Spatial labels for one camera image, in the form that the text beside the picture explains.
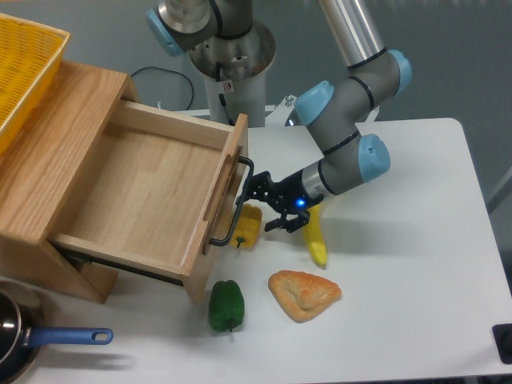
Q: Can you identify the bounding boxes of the yellow plastic basket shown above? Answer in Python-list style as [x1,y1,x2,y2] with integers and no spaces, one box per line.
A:
[1,14,70,153]

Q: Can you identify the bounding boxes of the black floor cable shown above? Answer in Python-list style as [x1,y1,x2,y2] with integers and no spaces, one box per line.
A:
[130,66,195,111]

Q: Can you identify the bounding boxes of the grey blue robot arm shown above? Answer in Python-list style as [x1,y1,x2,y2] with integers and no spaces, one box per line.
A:
[146,1,412,232]

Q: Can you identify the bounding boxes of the blue handled frying pan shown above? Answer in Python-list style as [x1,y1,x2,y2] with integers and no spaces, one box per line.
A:
[1,281,114,383]

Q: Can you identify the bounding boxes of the wooden drawer cabinet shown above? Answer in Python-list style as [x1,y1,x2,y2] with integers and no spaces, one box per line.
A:
[1,61,138,303]

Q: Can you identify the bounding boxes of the black drawer handle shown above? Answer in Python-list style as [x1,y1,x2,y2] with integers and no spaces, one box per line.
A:
[207,156,254,246]

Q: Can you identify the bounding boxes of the green bell pepper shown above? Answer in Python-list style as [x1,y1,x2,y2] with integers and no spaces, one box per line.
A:
[208,280,245,332]

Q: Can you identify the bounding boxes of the yellow banana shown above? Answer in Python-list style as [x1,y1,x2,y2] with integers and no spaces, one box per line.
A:
[302,205,328,268]

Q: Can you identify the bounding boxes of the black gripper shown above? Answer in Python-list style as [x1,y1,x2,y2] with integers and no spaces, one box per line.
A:
[235,170,323,233]

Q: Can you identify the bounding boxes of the black corner device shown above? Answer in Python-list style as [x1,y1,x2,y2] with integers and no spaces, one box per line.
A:
[492,323,512,365]

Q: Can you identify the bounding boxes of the yellow bell pepper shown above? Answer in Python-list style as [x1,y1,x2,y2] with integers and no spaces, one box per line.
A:
[230,203,262,250]

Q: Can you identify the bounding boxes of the open wooden drawer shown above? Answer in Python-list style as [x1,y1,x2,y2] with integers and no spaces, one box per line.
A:
[49,101,248,303]

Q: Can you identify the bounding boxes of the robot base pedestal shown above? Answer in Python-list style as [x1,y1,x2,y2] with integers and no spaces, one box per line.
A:
[190,21,276,127]

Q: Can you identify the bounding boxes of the triangular bread pastry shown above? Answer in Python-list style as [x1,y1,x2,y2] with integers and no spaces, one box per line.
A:
[268,270,342,323]

